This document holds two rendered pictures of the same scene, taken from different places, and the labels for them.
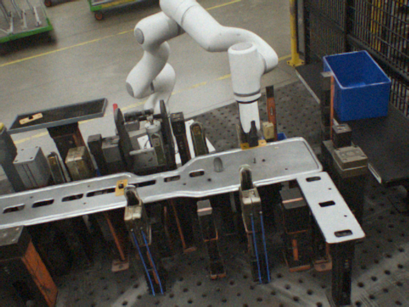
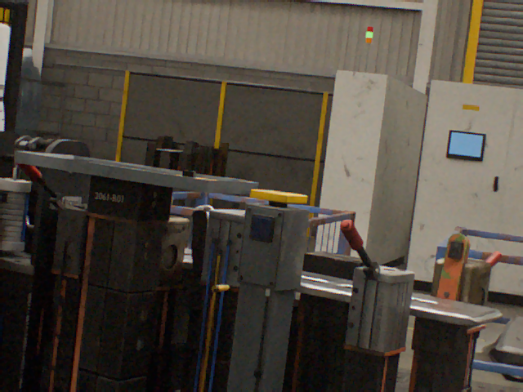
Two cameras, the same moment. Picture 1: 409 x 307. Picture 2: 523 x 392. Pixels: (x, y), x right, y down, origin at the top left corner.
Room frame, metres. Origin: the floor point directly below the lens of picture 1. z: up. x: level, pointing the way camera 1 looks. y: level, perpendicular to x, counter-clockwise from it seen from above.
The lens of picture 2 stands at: (2.71, 1.46, 1.23)
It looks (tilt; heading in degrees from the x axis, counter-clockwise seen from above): 3 degrees down; 210
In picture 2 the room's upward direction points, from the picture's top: 7 degrees clockwise
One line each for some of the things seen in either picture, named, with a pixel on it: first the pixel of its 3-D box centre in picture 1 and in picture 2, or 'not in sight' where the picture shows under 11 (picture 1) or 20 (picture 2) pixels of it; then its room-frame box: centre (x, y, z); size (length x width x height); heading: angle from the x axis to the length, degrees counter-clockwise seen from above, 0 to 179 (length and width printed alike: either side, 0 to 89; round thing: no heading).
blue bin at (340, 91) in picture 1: (353, 84); not in sight; (1.37, -0.61, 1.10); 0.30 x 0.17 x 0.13; 172
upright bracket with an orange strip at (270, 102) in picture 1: (274, 145); not in sight; (1.29, -0.27, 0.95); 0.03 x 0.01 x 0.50; 89
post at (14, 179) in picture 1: (17, 176); (258, 361); (1.48, 0.78, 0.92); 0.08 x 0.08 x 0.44; 89
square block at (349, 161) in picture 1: (348, 198); not in sight; (1.00, -0.44, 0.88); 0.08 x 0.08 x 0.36; 89
